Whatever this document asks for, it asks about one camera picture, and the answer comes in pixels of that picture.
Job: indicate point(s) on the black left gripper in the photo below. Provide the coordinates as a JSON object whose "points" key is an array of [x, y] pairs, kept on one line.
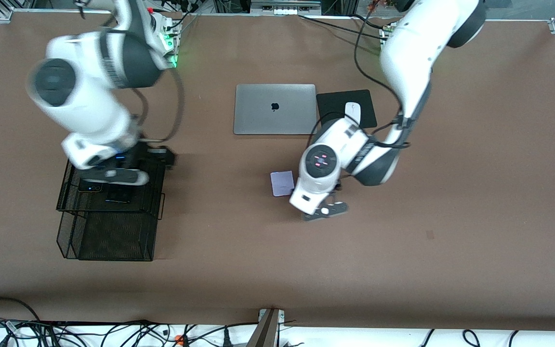
{"points": [[338, 186]]}

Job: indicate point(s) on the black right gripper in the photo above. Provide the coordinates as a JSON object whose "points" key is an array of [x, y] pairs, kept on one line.
{"points": [[148, 157]]}

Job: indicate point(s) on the pale lilac phone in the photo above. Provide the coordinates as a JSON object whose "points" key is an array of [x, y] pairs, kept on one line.
{"points": [[282, 183]]}

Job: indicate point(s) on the black slab phone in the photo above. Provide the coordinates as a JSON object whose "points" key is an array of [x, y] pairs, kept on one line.
{"points": [[118, 197]]}

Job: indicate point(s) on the dark grey flip phone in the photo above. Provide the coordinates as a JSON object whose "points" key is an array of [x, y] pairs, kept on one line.
{"points": [[89, 187]]}

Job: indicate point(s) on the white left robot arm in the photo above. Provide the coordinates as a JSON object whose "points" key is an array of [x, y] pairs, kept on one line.
{"points": [[407, 53]]}

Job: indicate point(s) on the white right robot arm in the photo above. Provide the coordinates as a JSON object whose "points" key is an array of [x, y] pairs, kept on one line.
{"points": [[89, 111]]}

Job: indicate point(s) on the black mesh two-tier tray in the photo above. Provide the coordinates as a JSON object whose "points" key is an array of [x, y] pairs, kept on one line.
{"points": [[133, 231]]}

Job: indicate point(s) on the white computer mouse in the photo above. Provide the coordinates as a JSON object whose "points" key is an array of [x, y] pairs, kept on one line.
{"points": [[353, 110]]}

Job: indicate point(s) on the black mouse pad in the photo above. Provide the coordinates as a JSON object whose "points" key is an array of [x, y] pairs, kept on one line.
{"points": [[330, 101]]}

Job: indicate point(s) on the silver closed laptop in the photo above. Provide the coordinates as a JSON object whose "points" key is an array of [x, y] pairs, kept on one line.
{"points": [[268, 120]]}

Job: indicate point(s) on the orange plug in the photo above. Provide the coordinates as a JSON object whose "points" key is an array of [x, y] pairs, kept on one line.
{"points": [[178, 340]]}

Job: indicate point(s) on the grey power strip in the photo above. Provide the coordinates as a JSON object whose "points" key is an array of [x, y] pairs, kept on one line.
{"points": [[284, 10]]}

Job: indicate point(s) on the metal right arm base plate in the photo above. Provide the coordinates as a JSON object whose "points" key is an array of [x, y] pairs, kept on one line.
{"points": [[175, 58]]}

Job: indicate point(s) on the metal camera stand post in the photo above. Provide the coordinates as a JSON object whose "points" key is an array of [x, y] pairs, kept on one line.
{"points": [[265, 332]]}

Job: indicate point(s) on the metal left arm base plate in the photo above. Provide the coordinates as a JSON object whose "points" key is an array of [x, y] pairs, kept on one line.
{"points": [[382, 36]]}

